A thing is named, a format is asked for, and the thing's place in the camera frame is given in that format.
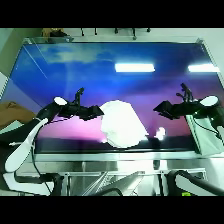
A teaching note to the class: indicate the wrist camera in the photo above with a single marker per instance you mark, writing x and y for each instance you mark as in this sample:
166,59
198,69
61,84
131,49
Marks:
186,93
79,95

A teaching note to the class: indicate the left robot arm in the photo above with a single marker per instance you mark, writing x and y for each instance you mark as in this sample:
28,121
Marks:
25,146

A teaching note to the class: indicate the white garment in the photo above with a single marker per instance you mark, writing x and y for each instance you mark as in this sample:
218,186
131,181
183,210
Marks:
121,125

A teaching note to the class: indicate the brown garment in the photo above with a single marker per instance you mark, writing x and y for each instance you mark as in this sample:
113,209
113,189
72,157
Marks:
13,113

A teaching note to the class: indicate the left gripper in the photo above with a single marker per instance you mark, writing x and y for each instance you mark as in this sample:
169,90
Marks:
90,112

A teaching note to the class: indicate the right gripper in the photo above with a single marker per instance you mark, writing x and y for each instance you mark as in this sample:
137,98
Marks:
170,110

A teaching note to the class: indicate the silver frame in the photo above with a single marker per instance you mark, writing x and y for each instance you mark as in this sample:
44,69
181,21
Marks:
100,157

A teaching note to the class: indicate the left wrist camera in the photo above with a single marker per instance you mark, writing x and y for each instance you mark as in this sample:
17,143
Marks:
79,95

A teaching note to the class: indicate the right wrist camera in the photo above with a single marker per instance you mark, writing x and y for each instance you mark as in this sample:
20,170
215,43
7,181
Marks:
186,93

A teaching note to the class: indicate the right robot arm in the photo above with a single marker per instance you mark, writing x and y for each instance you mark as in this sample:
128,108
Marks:
206,101

